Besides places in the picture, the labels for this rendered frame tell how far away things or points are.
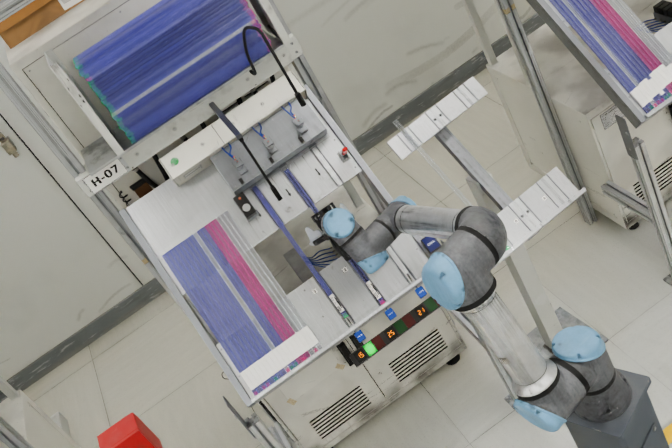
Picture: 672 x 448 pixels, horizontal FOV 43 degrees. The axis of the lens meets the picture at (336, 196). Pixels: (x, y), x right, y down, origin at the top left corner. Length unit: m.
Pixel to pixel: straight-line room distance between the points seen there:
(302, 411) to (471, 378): 0.63
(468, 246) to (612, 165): 1.43
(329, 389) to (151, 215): 0.88
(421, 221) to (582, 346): 0.48
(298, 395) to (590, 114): 1.38
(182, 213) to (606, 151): 1.49
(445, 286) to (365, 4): 2.70
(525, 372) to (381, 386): 1.18
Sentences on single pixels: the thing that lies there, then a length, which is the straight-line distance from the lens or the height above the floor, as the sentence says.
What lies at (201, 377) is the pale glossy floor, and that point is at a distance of 3.94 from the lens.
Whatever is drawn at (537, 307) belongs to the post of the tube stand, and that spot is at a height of 0.25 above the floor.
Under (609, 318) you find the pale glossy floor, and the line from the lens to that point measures 3.23.
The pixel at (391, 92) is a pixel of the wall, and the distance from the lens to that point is 4.57.
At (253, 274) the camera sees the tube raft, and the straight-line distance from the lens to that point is 2.58.
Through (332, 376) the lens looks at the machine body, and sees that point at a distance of 3.03.
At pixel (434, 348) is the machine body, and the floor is 0.16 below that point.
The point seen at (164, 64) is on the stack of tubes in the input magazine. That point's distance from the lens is 2.52.
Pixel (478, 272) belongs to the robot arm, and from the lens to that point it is 1.88.
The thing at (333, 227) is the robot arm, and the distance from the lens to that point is 2.17.
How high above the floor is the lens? 2.37
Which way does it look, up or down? 33 degrees down
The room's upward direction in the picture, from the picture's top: 31 degrees counter-clockwise
